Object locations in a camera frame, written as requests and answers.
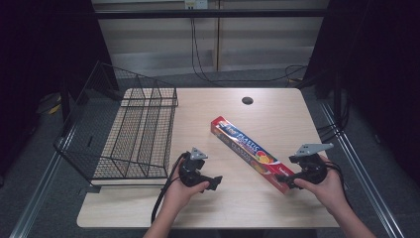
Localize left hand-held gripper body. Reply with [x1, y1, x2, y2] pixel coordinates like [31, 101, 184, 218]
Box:
[178, 147, 213, 188]

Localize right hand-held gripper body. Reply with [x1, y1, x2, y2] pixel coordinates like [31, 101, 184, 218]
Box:
[288, 142, 335, 185]

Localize red plastic wrap box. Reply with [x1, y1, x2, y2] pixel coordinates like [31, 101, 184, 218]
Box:
[210, 115, 296, 195]

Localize black wire basket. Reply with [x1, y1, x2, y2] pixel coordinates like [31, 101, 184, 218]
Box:
[53, 60, 179, 186]

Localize person's left hand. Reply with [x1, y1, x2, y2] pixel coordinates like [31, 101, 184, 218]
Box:
[162, 166, 211, 213]

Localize person's right hand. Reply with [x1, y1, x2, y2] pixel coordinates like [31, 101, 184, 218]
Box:
[293, 155, 349, 216]

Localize dark curtain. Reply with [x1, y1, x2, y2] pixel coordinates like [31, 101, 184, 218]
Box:
[296, 0, 420, 187]
[0, 0, 115, 179]

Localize yellow floor object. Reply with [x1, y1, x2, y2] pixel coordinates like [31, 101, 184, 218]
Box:
[36, 93, 63, 116]

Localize black horizontal bar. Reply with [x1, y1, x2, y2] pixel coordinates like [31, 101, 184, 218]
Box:
[94, 8, 329, 20]

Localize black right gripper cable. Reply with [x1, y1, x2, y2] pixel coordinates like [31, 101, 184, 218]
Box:
[324, 160, 355, 210]

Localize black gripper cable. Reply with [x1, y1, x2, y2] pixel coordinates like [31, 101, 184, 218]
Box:
[150, 153, 186, 224]
[324, 160, 355, 210]

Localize black floor cables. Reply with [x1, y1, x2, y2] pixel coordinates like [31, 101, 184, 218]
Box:
[316, 98, 351, 144]

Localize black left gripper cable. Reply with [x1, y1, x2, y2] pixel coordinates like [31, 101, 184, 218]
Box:
[150, 153, 186, 224]

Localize aluminium frame rail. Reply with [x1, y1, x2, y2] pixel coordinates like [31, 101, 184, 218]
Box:
[9, 130, 77, 238]
[319, 101, 406, 238]

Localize black hanging wall cable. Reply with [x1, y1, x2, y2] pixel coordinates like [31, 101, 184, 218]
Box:
[189, 16, 310, 85]

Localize white wall socket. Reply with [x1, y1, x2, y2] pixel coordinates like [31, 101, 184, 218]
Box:
[183, 0, 210, 10]

